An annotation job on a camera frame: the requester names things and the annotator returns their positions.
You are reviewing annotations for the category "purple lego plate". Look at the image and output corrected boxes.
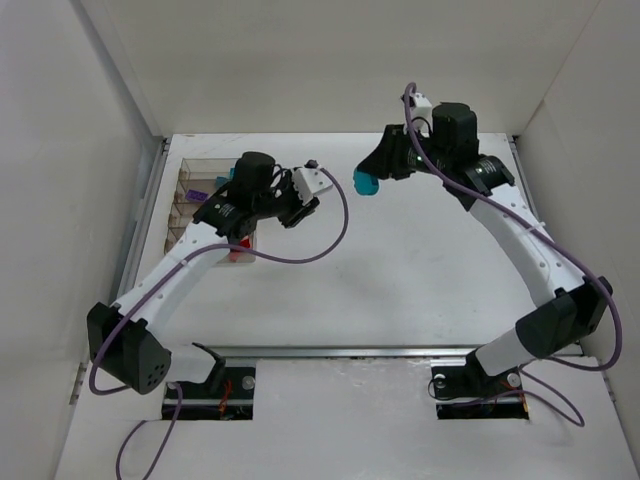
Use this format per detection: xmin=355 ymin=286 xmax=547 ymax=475
xmin=185 ymin=189 xmax=209 ymax=203

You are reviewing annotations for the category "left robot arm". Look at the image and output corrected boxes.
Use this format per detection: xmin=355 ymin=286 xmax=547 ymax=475
xmin=87 ymin=152 xmax=333 ymax=395

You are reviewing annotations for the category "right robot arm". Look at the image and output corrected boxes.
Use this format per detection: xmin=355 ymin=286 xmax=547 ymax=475
xmin=353 ymin=94 xmax=612 ymax=399

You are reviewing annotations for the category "clear bin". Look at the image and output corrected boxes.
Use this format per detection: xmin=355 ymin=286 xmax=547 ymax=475
xmin=168 ymin=202 xmax=201 ymax=228
xmin=178 ymin=157 xmax=237 ymax=181
xmin=164 ymin=222 xmax=256 ymax=266
xmin=174 ymin=176 xmax=223 ymax=203

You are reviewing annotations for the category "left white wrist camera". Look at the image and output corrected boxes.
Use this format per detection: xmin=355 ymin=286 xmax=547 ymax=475
xmin=292 ymin=167 xmax=333 ymax=205

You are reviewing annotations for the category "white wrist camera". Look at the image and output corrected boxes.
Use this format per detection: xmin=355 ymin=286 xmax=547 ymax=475
xmin=292 ymin=167 xmax=333 ymax=205
xmin=402 ymin=92 xmax=433 ymax=137

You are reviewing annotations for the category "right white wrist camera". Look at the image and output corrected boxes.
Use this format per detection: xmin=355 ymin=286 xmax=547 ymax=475
xmin=402 ymin=92 xmax=433 ymax=137

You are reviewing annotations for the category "aluminium rail front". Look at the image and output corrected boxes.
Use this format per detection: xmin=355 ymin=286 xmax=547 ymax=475
xmin=99 ymin=345 xmax=586 ymax=360

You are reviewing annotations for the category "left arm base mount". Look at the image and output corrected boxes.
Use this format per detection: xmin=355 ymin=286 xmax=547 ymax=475
xmin=161 ymin=343 xmax=256 ymax=421

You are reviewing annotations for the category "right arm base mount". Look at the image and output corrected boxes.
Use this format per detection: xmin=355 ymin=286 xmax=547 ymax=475
xmin=428 ymin=365 xmax=529 ymax=420

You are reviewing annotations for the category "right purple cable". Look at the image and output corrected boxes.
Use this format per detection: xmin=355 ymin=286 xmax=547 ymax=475
xmin=402 ymin=82 xmax=626 ymax=429

